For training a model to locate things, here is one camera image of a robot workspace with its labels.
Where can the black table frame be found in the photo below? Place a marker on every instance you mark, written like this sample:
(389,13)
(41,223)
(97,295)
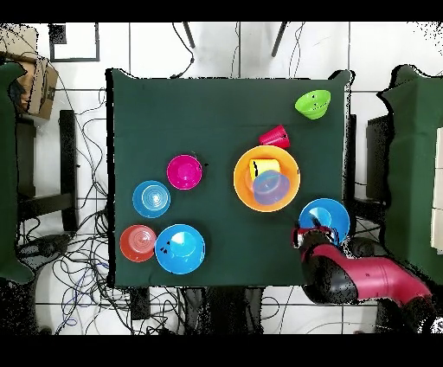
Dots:
(68,169)

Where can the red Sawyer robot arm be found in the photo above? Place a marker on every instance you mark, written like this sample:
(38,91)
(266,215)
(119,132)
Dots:
(373,277)

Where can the orange bowl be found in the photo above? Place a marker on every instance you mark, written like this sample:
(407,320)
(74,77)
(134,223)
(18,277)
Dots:
(137,243)

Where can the small blue bowl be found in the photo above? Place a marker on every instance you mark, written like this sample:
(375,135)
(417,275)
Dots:
(270,188)
(151,199)

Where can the dark green tablecloth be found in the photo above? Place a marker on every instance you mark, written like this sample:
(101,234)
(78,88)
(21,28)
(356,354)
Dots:
(207,114)
(8,173)
(412,173)

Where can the red cup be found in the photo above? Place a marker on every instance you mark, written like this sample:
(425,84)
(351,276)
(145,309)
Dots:
(275,137)

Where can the large yellow bowl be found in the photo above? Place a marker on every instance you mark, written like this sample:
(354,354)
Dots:
(242,187)

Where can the green bowl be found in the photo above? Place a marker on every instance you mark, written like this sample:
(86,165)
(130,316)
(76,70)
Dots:
(313,104)

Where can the black power strip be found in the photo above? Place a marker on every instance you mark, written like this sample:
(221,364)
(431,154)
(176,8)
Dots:
(140,304)

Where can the large blue bowl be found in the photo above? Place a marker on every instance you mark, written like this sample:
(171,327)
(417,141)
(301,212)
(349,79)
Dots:
(179,249)
(334,214)

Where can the black square frame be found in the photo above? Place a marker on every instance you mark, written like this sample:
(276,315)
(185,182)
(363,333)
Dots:
(57,34)

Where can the black box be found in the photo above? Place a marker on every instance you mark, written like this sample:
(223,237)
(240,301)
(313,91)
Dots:
(377,159)

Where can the black tripod leg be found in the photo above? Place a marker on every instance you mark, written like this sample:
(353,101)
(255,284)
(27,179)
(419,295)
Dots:
(189,36)
(279,39)

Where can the yellow cup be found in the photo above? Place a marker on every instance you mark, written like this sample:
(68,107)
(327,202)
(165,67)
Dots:
(266,165)

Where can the cardboard box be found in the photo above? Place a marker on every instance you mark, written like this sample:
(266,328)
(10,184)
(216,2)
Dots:
(41,90)

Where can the black stand base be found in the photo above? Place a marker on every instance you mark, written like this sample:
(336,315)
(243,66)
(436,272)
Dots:
(46,247)
(365,246)

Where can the pink bowl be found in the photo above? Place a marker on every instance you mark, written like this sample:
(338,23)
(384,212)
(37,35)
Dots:
(184,172)

